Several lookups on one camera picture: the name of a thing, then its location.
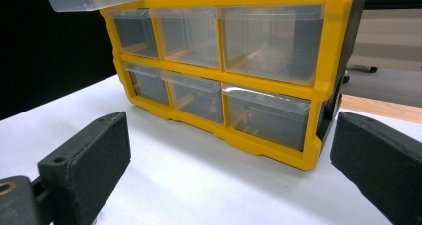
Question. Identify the black frame bar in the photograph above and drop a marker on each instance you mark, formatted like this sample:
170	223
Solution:
394	2

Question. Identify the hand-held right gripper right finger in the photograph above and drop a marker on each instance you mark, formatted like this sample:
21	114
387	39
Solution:
381	165

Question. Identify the wooden desk board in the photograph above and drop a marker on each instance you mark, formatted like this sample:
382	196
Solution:
381	107

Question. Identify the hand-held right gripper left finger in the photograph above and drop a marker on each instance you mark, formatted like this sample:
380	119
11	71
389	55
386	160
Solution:
93	158

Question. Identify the rows of clear drawers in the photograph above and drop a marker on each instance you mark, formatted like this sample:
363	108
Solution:
272	42

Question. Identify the yellow black organizer box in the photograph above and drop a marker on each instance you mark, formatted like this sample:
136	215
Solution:
330	52

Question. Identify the wooden cabinet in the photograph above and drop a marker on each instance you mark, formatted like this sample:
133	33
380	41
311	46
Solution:
391	36

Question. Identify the black chair base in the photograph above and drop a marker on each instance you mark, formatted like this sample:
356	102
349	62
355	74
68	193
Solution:
363	69

